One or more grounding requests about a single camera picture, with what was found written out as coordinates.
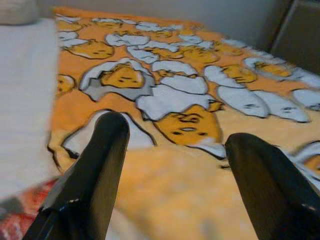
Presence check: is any dark grey wardrobe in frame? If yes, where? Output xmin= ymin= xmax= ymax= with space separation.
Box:
xmin=270 ymin=0 xmax=320 ymax=74

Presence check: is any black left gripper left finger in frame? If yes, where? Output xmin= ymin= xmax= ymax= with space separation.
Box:
xmin=21 ymin=111 xmax=131 ymax=240

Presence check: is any yellow egg print blanket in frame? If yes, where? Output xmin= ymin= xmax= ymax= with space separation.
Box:
xmin=46 ymin=6 xmax=320 ymax=240

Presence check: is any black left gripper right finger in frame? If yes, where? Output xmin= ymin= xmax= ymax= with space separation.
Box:
xmin=224 ymin=132 xmax=320 ymax=240

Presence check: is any white quilted mattress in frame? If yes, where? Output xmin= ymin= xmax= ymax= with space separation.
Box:
xmin=0 ymin=17 xmax=62 ymax=203

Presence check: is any red patterned cloth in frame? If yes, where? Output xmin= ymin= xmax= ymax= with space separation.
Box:
xmin=0 ymin=177 xmax=62 ymax=240

